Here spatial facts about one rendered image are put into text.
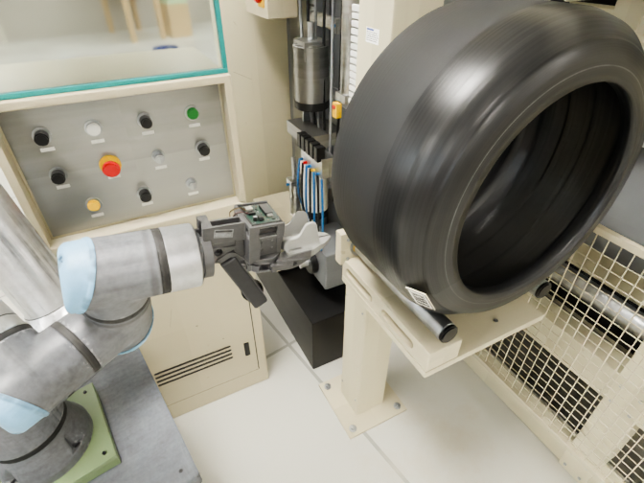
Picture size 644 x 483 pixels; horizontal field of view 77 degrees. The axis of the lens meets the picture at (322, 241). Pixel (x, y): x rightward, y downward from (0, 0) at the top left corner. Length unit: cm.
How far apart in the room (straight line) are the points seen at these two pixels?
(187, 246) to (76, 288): 13
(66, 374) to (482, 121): 63
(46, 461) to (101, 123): 76
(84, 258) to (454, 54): 56
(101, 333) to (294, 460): 119
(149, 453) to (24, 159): 75
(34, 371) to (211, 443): 122
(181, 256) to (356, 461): 130
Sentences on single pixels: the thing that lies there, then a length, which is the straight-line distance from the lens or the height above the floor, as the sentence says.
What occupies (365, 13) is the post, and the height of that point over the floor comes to 142.
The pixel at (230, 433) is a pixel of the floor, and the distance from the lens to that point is 179.
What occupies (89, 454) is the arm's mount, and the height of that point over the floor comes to 63.
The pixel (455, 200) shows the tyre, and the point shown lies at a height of 124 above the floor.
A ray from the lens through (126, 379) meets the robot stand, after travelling 126.
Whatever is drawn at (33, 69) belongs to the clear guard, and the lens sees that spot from 113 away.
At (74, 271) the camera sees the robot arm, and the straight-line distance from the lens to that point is 55.
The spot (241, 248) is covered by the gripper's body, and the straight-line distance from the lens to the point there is 60.
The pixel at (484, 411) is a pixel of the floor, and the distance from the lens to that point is 192.
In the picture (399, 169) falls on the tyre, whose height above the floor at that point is 127.
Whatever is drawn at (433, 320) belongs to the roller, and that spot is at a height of 92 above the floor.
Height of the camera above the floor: 154
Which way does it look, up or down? 36 degrees down
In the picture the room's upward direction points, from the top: straight up
